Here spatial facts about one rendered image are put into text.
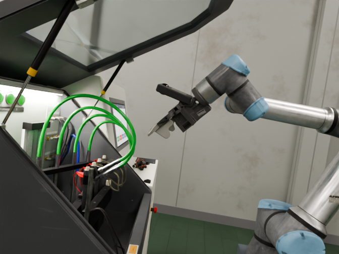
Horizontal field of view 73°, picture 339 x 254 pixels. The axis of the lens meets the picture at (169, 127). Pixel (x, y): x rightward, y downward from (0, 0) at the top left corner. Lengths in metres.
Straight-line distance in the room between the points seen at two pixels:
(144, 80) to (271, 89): 1.66
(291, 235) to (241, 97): 0.41
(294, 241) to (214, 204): 2.58
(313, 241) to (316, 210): 0.08
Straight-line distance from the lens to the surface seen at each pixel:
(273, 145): 3.27
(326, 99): 3.29
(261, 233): 0.96
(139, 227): 0.97
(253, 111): 0.70
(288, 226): 0.82
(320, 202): 0.83
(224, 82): 0.69
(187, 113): 0.71
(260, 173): 3.29
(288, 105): 0.88
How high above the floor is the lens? 1.41
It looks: 4 degrees down
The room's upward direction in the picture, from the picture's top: 7 degrees clockwise
